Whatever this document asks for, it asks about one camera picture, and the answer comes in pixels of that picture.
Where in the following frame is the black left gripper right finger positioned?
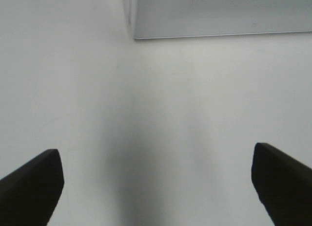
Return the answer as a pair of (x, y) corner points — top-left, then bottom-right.
(251, 143), (312, 226)

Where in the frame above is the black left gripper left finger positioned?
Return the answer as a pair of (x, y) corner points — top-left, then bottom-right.
(0, 149), (64, 226)

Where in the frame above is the white microwave door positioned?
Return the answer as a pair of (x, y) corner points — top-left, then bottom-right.
(135, 0), (312, 39)

